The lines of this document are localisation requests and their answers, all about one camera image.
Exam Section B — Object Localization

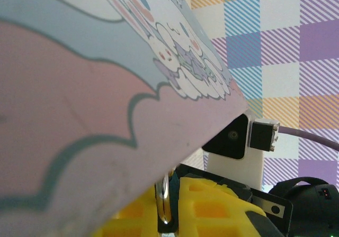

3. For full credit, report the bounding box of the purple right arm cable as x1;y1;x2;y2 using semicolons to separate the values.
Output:
278;125;339;152

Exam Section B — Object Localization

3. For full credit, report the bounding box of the clear plastic zip bag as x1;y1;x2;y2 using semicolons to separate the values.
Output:
0;0;249;237

